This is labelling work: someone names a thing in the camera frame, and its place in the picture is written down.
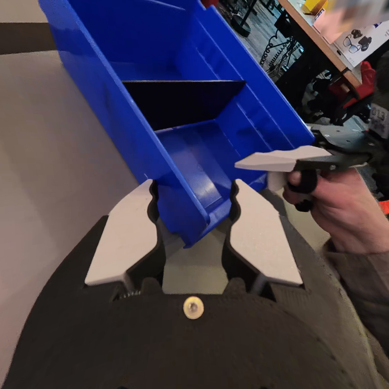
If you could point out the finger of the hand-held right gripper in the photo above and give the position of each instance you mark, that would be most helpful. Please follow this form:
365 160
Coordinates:
273 161

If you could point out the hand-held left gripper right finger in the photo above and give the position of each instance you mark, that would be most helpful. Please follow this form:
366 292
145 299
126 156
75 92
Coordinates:
261 243

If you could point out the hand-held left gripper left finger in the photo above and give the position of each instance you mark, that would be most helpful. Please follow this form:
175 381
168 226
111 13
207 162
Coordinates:
124 243

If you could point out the blue plastic bin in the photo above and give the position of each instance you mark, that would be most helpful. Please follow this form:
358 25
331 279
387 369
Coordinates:
121 91

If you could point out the person's right hand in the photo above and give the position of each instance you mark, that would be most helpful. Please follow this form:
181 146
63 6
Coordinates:
349 212

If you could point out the red jacket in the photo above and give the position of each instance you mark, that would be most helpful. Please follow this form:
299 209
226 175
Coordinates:
367 76

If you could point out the orange safety vest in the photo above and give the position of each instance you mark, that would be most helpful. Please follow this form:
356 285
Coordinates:
384 208

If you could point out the cardboard product box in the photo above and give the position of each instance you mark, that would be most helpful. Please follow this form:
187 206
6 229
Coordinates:
358 48

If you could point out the black bin divider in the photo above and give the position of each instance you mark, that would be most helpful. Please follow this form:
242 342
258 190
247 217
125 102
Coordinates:
182 100

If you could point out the black floor lamp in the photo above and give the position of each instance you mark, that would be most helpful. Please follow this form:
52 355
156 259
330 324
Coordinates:
240 25

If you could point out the yellow plastic bin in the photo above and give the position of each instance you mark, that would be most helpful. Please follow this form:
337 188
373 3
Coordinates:
313 6

